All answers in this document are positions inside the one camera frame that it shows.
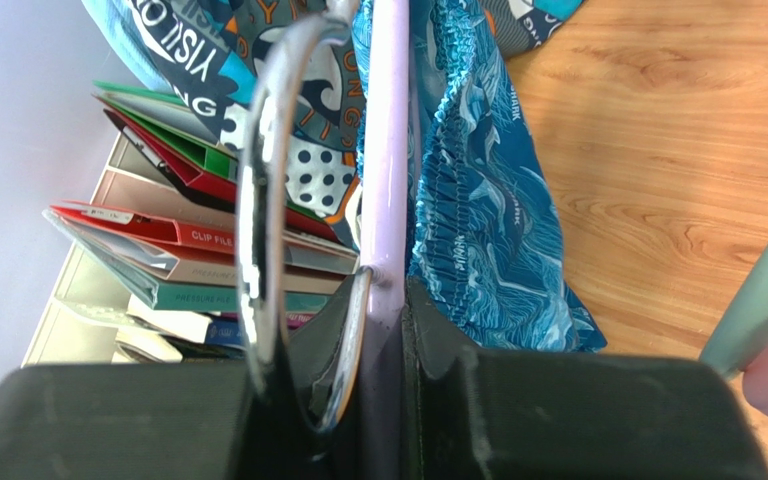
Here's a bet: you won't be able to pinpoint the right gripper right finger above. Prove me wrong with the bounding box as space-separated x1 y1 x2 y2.
402 278 768 479

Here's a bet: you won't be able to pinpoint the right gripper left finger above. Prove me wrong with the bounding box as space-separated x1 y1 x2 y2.
0 276 361 479

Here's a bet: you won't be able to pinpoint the purple hanger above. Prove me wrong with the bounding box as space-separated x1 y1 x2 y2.
236 1 411 479

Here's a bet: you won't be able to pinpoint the blue shark print shorts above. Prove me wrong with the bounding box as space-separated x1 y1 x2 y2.
350 0 608 354

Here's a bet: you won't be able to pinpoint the patterned navy orange shorts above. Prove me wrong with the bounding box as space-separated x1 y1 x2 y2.
121 1 578 248

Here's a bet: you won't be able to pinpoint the light blue shorts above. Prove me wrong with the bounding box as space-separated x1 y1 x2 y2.
82 0 173 94

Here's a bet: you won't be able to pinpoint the books in organizer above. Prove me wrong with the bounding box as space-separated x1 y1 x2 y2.
126 292 329 350

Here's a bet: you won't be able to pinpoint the white file organizer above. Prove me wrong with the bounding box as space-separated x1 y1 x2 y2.
23 134 232 366

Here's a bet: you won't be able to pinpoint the red clip file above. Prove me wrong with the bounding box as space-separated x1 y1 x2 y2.
49 201 359 276

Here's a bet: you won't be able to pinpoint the dark red clip folder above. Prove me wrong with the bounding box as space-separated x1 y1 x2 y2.
102 107 342 244

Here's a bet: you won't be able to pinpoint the green folder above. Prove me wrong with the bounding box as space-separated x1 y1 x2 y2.
93 80 238 183

